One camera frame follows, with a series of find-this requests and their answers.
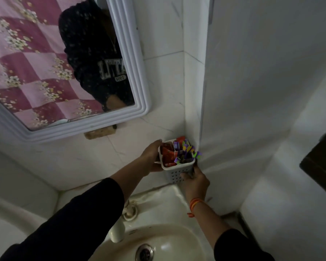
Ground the white perforated plastic basket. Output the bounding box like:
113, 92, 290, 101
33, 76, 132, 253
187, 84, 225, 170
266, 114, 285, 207
155, 139, 199, 185

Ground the white ceramic washbasin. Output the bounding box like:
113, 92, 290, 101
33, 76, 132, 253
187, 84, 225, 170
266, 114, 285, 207
56, 184, 250, 261

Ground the bunch of purple sachets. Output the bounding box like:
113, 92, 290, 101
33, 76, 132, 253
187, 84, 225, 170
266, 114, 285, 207
173, 139, 202, 164

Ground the person's right hand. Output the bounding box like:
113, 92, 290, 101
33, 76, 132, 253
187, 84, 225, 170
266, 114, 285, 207
180, 165, 210, 206

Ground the brown mirror mounting block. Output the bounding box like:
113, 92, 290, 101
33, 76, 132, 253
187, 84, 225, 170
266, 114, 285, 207
84, 124, 117, 140

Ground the bunch of red sachets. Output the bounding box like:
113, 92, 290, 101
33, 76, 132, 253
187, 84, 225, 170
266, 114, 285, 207
161, 136, 186, 168

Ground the white plastic tap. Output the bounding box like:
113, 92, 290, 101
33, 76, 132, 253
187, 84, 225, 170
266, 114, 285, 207
109, 200, 138, 243

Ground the white framed wall mirror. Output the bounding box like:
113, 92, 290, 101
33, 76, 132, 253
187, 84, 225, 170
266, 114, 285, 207
0, 0, 152, 143

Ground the person's left forearm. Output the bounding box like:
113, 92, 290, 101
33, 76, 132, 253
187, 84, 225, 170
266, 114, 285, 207
0, 157, 150, 261

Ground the person's right forearm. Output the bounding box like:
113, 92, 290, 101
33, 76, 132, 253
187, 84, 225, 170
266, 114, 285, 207
188, 198, 275, 261

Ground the orange thread wristband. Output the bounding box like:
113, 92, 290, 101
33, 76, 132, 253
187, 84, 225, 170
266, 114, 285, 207
187, 198, 204, 218

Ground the dark wooden door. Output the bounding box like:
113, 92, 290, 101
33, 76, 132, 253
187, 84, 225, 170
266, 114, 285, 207
300, 125, 326, 201

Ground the person's left hand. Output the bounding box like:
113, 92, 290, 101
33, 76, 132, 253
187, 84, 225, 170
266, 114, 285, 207
140, 139, 163, 176

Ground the metal sink drain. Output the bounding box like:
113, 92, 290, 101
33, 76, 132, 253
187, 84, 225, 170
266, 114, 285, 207
135, 243, 154, 261

